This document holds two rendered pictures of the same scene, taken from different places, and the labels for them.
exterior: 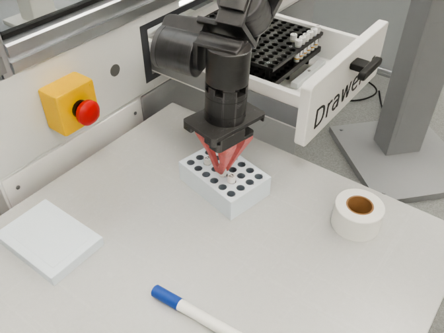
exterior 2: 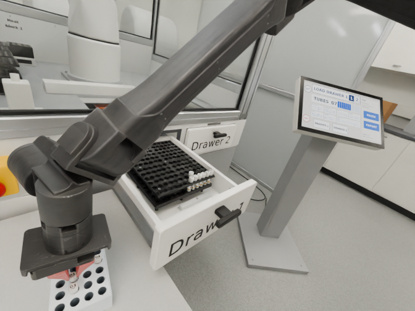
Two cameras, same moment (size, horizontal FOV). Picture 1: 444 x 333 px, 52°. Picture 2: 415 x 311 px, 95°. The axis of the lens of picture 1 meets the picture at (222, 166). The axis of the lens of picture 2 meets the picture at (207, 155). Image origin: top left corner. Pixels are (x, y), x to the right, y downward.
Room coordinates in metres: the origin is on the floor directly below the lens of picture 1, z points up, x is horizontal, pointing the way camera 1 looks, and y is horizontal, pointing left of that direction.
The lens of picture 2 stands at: (0.37, -0.18, 1.18)
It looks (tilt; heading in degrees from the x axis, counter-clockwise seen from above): 27 degrees down; 3
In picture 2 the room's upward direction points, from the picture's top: 15 degrees clockwise
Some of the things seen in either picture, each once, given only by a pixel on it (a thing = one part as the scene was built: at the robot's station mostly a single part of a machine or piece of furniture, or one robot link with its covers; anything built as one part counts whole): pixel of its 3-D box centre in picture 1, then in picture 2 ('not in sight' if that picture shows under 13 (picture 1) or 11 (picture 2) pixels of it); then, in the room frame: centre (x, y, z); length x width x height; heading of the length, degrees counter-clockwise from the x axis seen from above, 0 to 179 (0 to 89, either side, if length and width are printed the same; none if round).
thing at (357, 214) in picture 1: (357, 215); not in sight; (0.46, -0.20, 0.78); 0.07 x 0.07 x 0.04
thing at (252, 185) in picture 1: (224, 178); (81, 277); (0.54, 0.00, 0.78); 0.12 x 0.08 x 0.04; 42
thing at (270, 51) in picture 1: (246, 48); (163, 171); (0.81, -0.05, 0.87); 0.22 x 0.18 x 0.06; 53
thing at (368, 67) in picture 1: (363, 66); (225, 213); (0.67, -0.23, 0.91); 0.07 x 0.04 x 0.01; 143
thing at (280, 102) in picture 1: (242, 49); (162, 170); (0.81, -0.04, 0.86); 0.40 x 0.26 x 0.06; 53
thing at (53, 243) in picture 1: (49, 238); not in sight; (0.42, 0.24, 0.77); 0.13 x 0.09 x 0.02; 53
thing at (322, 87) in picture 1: (344, 78); (212, 216); (0.69, -0.21, 0.87); 0.29 x 0.02 x 0.11; 143
